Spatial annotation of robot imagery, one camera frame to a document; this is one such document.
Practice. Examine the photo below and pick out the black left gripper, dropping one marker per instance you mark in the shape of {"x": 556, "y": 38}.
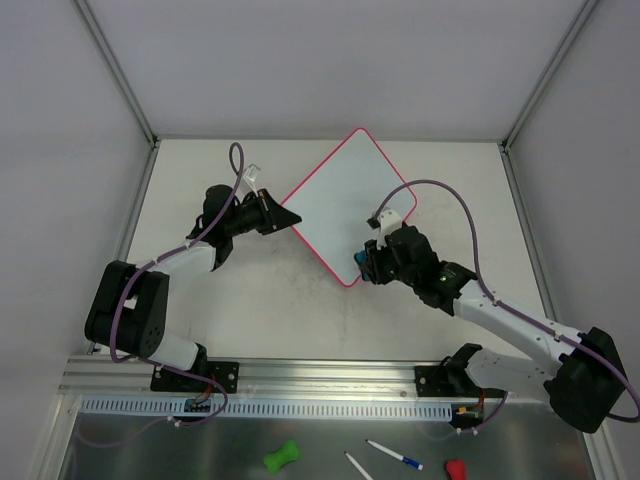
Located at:
{"x": 267, "y": 212}

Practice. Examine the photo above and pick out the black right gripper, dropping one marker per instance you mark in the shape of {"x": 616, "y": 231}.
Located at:
{"x": 376, "y": 265}

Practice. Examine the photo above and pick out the blue whiteboard eraser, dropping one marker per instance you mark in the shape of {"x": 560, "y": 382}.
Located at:
{"x": 361, "y": 260}

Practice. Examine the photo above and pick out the pink framed whiteboard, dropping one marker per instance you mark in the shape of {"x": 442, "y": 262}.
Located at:
{"x": 337, "y": 198}

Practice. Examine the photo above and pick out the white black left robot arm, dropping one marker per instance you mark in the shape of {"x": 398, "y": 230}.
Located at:
{"x": 129, "y": 310}

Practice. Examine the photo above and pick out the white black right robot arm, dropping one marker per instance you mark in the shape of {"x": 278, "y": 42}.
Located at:
{"x": 578, "y": 374}

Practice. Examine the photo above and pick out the white marker blue cap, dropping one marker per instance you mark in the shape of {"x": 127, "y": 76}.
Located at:
{"x": 400, "y": 457}

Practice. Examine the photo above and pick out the green bone shaped toy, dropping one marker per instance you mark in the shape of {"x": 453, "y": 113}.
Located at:
{"x": 286, "y": 454}

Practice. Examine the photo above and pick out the white marker red tip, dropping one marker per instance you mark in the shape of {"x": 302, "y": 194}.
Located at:
{"x": 359, "y": 468}

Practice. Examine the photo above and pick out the red toy piece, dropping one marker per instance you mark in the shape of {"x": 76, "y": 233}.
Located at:
{"x": 456, "y": 469}

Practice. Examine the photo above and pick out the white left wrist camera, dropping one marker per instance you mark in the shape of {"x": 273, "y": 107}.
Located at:
{"x": 249, "y": 177}

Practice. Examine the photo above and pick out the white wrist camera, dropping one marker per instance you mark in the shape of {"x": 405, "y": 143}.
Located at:
{"x": 385, "y": 223}
{"x": 249, "y": 177}

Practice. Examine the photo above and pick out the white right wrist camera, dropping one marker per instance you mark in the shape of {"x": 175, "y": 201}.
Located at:
{"x": 385, "y": 223}

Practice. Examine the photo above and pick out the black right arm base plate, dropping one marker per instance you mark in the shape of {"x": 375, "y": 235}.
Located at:
{"x": 444, "y": 381}

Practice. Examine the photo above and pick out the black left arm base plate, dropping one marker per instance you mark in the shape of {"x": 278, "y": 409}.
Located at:
{"x": 225, "y": 373}

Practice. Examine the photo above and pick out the aluminium mounting rail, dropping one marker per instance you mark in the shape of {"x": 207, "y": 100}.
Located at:
{"x": 332, "y": 380}

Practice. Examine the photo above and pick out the white slotted cable duct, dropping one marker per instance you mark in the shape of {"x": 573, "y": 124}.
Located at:
{"x": 268, "y": 408}

